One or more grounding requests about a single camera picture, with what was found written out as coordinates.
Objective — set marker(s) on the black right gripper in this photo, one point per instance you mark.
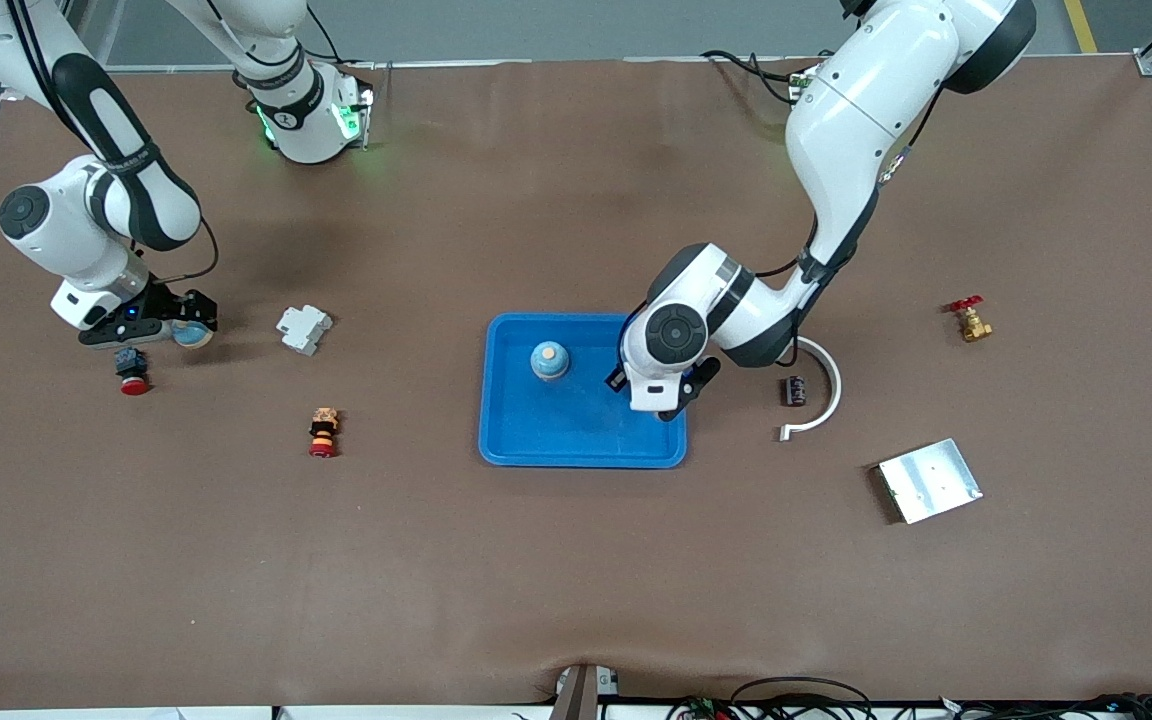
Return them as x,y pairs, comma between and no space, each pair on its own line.
164,302

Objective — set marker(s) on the light blue call bell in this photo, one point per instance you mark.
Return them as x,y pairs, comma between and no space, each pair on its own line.
194,336
549,365

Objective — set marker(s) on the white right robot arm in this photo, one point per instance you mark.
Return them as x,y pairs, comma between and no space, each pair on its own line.
56,225

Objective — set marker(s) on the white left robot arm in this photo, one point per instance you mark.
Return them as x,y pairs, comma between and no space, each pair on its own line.
836,130

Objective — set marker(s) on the blue plastic tray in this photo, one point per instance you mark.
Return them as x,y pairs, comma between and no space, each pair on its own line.
556,430

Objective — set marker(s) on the red push button blue block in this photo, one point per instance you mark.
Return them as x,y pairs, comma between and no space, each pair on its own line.
130,365

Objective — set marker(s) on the white circuit breaker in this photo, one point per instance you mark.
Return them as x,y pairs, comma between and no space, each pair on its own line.
302,328

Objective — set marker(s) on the red yellow emergency stop button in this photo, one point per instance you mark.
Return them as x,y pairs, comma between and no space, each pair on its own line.
324,430

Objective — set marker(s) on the brown paper table cover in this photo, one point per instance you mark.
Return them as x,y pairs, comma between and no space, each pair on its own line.
576,560

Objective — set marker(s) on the silver metal plate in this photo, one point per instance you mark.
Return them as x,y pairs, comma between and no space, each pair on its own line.
929,480

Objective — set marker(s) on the grey metal table clamp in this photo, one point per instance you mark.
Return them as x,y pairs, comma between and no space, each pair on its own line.
576,695

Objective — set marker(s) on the white curved plastic bracket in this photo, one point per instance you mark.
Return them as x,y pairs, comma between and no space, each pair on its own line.
837,390

